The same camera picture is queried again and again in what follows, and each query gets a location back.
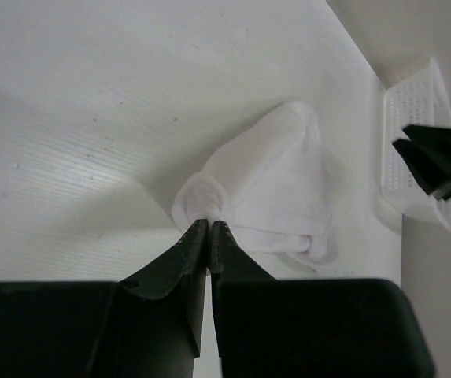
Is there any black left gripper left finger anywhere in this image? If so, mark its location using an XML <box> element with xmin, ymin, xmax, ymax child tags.
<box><xmin>0</xmin><ymin>220</ymin><xmax>208</xmax><ymax>377</ymax></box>

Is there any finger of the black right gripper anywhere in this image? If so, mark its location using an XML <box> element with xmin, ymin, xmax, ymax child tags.
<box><xmin>392</xmin><ymin>139</ymin><xmax>445</xmax><ymax>195</ymax></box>
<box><xmin>402</xmin><ymin>124</ymin><xmax>451</xmax><ymax>181</ymax></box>

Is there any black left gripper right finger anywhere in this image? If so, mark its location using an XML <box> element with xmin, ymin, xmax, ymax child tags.
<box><xmin>209</xmin><ymin>221</ymin><xmax>434</xmax><ymax>377</ymax></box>

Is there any white tank top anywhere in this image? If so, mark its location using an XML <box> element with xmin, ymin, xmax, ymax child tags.
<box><xmin>172</xmin><ymin>101</ymin><xmax>338</xmax><ymax>269</ymax></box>

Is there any white plastic basket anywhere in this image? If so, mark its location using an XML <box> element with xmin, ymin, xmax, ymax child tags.
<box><xmin>380</xmin><ymin>57</ymin><xmax>451</xmax><ymax>232</ymax></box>

